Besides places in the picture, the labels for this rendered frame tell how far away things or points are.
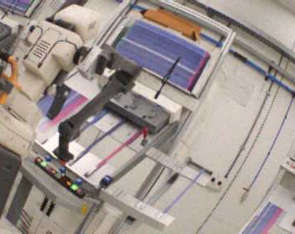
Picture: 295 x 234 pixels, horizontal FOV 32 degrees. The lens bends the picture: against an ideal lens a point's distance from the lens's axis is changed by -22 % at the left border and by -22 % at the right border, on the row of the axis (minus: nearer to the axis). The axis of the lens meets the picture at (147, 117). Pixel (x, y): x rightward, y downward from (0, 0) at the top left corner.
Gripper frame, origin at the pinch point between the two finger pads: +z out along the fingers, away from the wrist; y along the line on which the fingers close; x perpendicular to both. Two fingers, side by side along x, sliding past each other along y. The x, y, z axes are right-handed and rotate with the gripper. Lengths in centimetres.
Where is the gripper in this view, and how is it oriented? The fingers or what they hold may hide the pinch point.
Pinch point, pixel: (63, 166)
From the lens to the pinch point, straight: 289.5
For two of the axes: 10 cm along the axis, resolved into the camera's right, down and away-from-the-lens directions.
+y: -8.1, -4.6, 3.7
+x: -5.7, 4.5, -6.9
